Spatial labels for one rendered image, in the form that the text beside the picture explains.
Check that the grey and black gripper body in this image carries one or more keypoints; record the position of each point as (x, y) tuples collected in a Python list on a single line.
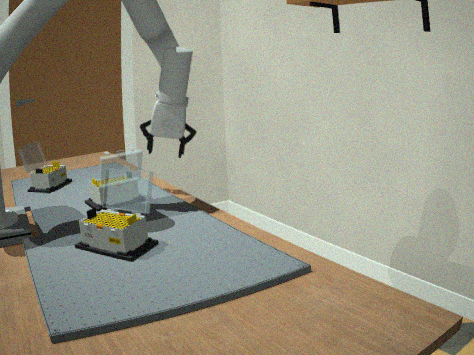
[(166, 121)]

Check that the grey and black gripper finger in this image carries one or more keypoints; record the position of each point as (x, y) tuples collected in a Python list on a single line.
[(148, 136), (186, 140)]

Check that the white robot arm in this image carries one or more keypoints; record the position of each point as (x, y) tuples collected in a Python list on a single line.
[(17, 31)]

